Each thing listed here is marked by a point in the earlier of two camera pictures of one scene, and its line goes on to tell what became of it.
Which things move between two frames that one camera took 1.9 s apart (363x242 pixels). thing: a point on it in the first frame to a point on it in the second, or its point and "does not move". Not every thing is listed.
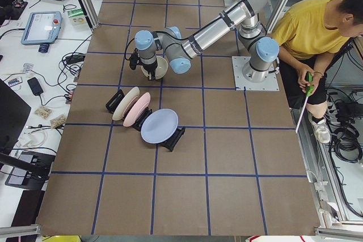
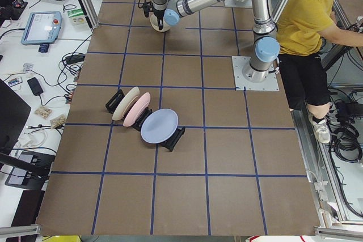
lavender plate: (159, 126) does not move
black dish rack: (112, 105) does not move
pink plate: (138, 110) does not move
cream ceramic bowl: (161, 69) to (154, 24)
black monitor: (13, 111) does not move
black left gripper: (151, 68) to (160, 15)
